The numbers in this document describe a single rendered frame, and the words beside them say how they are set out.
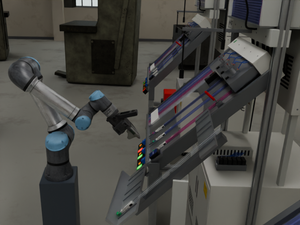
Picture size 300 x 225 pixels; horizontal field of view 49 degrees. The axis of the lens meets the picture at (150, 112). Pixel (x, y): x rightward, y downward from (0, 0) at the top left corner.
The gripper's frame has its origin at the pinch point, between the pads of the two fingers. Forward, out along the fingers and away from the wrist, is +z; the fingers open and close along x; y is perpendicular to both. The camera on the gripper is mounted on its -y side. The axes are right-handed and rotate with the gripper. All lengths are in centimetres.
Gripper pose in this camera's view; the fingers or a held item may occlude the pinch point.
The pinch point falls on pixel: (139, 135)
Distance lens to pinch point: 189.2
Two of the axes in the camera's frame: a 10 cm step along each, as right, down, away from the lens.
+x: 0.0, 3.5, -9.4
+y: -7.6, 6.2, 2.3
